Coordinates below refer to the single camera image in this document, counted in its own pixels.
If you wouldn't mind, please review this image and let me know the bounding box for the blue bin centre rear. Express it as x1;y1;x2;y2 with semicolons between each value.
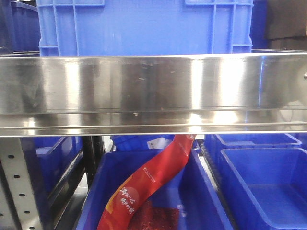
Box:
110;134;175;151

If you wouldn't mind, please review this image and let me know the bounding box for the blue bin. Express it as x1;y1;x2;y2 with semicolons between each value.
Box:
204;133;302;173
34;136;83;192
76;149;233;230
110;134;175;151
219;148;307;230

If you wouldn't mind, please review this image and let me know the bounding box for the blue bin right rear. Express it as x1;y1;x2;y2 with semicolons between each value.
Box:
204;133;302;173

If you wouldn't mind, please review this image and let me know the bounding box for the blue bin centre lower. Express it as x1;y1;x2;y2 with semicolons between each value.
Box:
76;149;233;230

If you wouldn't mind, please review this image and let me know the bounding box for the blue bin left lower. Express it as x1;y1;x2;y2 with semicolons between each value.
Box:
34;136;83;192

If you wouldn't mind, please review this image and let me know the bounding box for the blue bin right lower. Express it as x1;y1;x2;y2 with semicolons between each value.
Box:
219;148;307;230

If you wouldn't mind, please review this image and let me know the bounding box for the white label card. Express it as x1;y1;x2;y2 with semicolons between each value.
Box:
147;137;172;149

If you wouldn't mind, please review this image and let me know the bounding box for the red snack bag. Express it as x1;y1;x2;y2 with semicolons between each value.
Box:
97;134;196;230

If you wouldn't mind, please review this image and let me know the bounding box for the large blue crate on shelf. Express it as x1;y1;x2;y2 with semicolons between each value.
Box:
37;0;253;56

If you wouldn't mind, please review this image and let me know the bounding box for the dark blue crate upper left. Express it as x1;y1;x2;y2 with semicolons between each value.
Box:
0;0;41;54

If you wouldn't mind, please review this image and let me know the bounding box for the perforated metal upright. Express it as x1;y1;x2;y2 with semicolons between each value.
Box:
0;138;43;230

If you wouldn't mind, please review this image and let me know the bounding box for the stainless steel shelf rail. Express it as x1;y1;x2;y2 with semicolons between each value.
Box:
0;52;307;137

